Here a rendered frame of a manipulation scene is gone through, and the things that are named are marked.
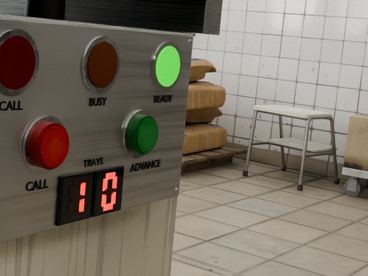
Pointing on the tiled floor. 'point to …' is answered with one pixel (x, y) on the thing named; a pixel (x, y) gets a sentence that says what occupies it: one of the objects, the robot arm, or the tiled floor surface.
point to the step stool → (292, 112)
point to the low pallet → (209, 158)
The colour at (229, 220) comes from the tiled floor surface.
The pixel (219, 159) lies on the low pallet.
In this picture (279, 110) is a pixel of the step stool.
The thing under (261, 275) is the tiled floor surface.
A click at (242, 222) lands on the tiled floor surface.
